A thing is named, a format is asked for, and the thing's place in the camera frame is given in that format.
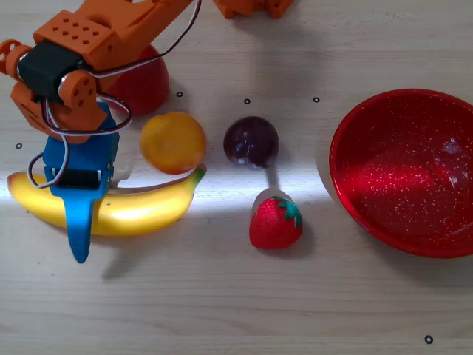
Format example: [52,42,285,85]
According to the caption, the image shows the red plastic apple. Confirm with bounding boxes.
[105,44,170,116]

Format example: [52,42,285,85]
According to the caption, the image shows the dark purple plastic plum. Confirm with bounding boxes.
[222,115,280,169]

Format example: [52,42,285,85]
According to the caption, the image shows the orange round plastic fruit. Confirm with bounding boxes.
[139,111,207,175]

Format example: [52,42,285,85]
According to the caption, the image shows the red speckled bowl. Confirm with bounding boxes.
[329,88,473,259]

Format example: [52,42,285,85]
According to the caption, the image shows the yellow plastic banana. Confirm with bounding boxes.
[7,164,208,237]

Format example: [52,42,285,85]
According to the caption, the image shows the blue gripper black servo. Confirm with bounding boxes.
[42,102,121,264]

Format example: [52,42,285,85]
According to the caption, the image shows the red plastic strawberry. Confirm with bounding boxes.
[248,195,304,251]

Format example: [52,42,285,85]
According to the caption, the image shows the white red black servo cable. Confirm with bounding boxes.
[27,0,203,189]

